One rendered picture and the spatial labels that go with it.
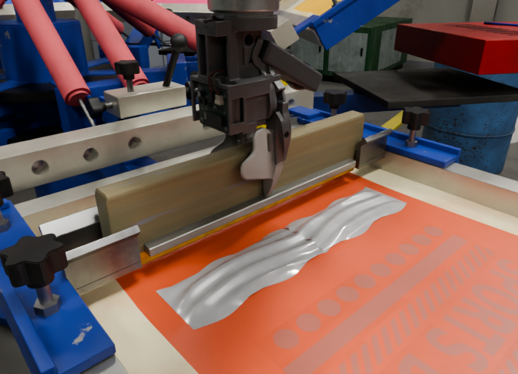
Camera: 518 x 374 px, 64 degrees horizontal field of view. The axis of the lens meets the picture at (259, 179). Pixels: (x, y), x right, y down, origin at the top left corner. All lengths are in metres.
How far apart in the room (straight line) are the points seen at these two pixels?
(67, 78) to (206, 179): 0.47
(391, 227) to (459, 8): 6.75
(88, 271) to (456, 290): 0.36
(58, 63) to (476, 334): 0.79
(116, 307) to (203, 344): 0.10
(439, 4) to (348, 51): 2.07
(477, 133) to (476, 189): 2.48
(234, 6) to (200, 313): 0.30
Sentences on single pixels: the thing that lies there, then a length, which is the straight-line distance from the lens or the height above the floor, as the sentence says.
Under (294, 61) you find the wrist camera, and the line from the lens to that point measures 0.50.
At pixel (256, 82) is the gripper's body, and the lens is 0.45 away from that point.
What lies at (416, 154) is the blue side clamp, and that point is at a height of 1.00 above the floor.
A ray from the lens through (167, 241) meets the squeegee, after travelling 0.45.
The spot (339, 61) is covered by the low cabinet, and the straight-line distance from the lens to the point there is 5.75.
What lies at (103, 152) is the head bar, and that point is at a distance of 0.65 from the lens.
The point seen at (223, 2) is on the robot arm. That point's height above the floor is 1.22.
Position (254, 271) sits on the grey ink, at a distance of 0.45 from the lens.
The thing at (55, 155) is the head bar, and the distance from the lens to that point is 0.62.
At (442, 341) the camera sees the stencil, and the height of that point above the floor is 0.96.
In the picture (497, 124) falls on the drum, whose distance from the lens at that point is 3.17.
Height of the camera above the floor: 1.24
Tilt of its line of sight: 26 degrees down
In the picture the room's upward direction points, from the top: straight up
